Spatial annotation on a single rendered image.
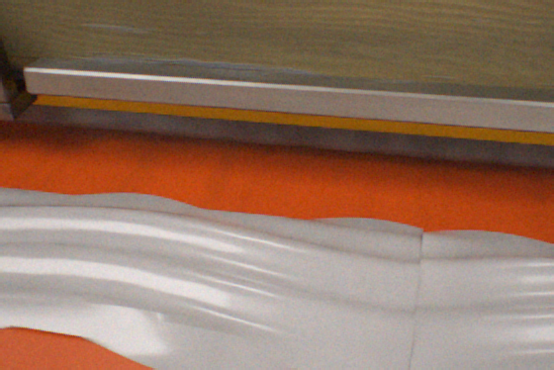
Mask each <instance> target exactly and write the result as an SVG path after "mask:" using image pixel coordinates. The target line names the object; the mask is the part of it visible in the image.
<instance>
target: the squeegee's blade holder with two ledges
mask: <svg viewBox="0 0 554 370"><path fill-rule="evenodd" d="M23 72H24V76H25V81H26V86H27V89H28V91H29V92H30V93H31V94H37V95H48V96H60V97H73V98H85V99H97V100H110V101H122V102H134V103H158V104H170V105H182V106H195V107H207V108H220V109H232V110H243V111H255V112H267V113H280V114H293V115H305V116H317V117H329V118H353V119H365V120H378V121H390V122H402V123H415V124H427V125H439V126H450V127H463V128H475V129H488V130H500V131H512V132H524V133H536V134H554V90H543V89H529V88H514V87H500V86H485V85H470V84H455V83H440V82H425V81H410V80H396V79H381V78H366V77H351V76H336V75H321V74H307V73H292V72H262V71H247V70H232V69H217V68H203V67H188V66H173V65H159V64H144V63H129V62H115V61H100V60H85V59H55V58H40V59H38V60H35V61H33V62H31V63H30V64H28V65H27V66H25V67H24V70H23Z"/></svg>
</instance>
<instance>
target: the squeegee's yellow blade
mask: <svg viewBox="0 0 554 370"><path fill-rule="evenodd" d="M33 104H43V105H54V106H65V107H77V108H89V109H101V110H113V111H124V112H136V113H147V114H159V115H170V116H182V117H194V118H218V119H229V120H241V121H252V122H264V123H275V124H287V125H299V126H311V127H323V128H334V129H346V130H356V131H369V132H381V133H404V134H416V135H428V136H439V137H451V138H462V139H485V140H496V141H508V142H519V143H532V144H543V145H554V134H536V133H524V132H512V131H500V130H488V129H475V128H463V127H450V126H439V125H427V124H415V123H402V122H390V121H378V120H365V119H353V118H329V117H317V116H305V115H293V114H280V113H267V112H255V111H243V110H232V109H220V108H207V107H195V106H182V105H170V104H158V103H134V102H122V101H110V100H97V99H85V98H73V97H60V96H48V95H38V100H37V101H36V102H35V103H33Z"/></svg>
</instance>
